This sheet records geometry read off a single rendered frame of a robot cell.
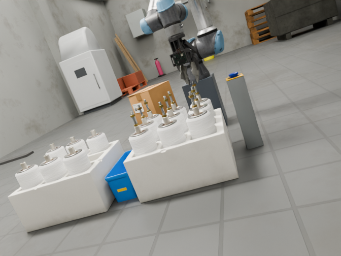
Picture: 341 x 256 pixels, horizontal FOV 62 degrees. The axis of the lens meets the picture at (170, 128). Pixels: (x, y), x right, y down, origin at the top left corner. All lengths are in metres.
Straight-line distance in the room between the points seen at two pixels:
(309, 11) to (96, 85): 4.20
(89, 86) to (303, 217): 5.13
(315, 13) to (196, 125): 5.45
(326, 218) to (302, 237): 0.09
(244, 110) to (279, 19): 5.00
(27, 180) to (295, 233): 1.03
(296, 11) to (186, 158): 5.40
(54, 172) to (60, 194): 0.09
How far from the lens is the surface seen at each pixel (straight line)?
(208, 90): 1.64
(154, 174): 1.07
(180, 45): 1.22
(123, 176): 1.17
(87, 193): 1.20
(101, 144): 1.40
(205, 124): 1.02
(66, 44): 5.93
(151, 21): 1.36
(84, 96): 5.72
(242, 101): 1.21
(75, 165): 1.20
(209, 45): 1.61
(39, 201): 1.31
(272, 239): 0.77
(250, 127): 1.24
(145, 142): 1.07
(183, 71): 1.27
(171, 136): 1.04
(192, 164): 1.04
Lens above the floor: 0.48
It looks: 13 degrees down
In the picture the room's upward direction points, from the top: 20 degrees counter-clockwise
